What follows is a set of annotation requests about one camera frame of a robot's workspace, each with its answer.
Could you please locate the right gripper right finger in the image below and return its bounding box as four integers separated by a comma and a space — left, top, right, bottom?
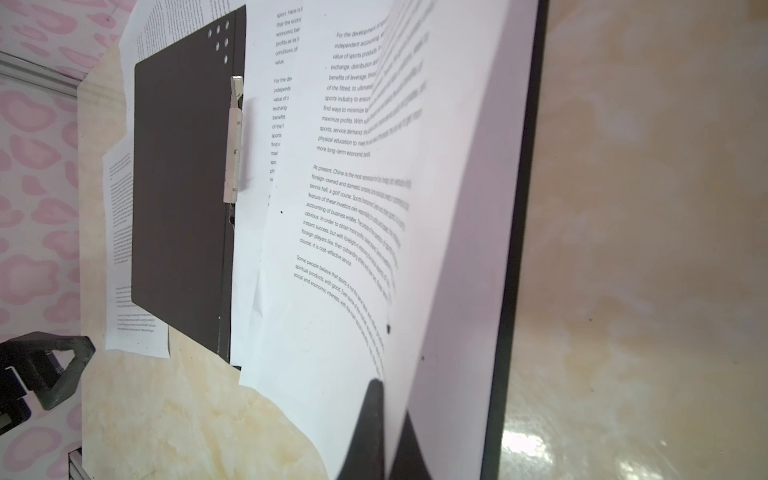
389, 413, 432, 480

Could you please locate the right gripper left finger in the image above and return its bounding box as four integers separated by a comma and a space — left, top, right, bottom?
337, 379, 384, 480

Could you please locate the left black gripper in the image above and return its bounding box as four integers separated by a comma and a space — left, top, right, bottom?
0, 331, 96, 435

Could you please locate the printed paper sheet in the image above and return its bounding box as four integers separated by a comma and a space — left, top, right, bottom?
119, 0, 246, 135
230, 1, 304, 368

